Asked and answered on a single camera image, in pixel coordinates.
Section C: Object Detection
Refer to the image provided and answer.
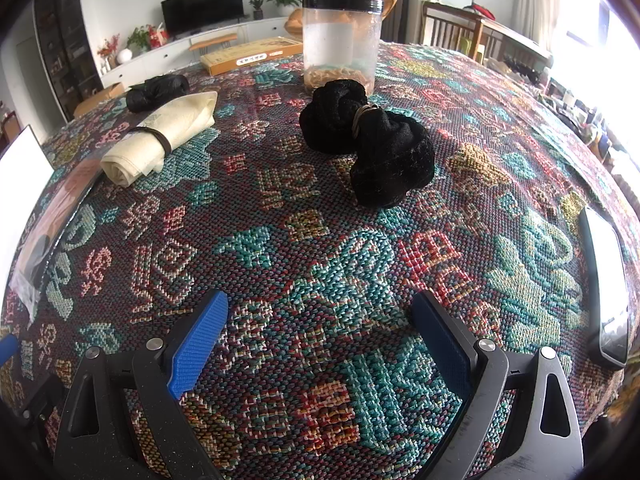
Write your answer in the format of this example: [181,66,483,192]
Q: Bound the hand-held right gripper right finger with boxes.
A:
[410,290,585,480]

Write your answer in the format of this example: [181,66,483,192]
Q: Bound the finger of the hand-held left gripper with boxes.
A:
[0,335,20,370]

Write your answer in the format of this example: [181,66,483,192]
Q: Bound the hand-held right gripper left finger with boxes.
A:
[52,287,228,480]

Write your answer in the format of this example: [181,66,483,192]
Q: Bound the large black velvet cloth bundle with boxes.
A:
[299,80,435,209]

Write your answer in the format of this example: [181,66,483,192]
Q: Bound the cream cloth roll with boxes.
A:
[100,91,219,189]

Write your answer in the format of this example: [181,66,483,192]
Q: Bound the patterned woven blanket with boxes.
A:
[0,40,640,480]

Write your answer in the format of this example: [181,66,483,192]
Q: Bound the clear plastic packet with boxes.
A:
[9,157,103,323]

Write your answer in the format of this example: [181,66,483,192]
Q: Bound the black smartphone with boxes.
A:
[579,206,632,372]

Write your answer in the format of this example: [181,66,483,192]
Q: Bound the white board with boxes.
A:
[0,125,55,198]

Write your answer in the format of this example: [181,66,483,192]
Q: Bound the small black cloth bundle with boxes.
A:
[125,74,191,114]

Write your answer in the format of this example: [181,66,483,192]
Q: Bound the brown cardboard box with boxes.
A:
[74,82,126,117]

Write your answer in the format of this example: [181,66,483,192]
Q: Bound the white low cabinet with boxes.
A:
[99,16,306,88]

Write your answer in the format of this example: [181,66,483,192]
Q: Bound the long yellow cardboard box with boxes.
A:
[200,36,305,77]

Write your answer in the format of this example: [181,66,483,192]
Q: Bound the small wooden bench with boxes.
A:
[189,33,238,53]

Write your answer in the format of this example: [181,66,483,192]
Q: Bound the red flower branches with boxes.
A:
[97,35,121,71]

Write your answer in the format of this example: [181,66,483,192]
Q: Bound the dark display shelf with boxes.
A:
[32,0,103,121]

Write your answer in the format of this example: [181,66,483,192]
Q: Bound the green plant with red decorations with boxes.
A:
[126,24,171,52]

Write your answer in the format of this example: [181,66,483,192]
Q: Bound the wooden chair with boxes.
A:
[421,1,553,68]

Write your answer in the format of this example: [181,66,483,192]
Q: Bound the clear plastic jar black lid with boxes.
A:
[301,0,385,97]

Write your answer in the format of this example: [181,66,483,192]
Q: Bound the red cloth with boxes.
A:
[462,2,496,21]

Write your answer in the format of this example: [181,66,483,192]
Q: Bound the black flat television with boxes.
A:
[161,0,246,38]

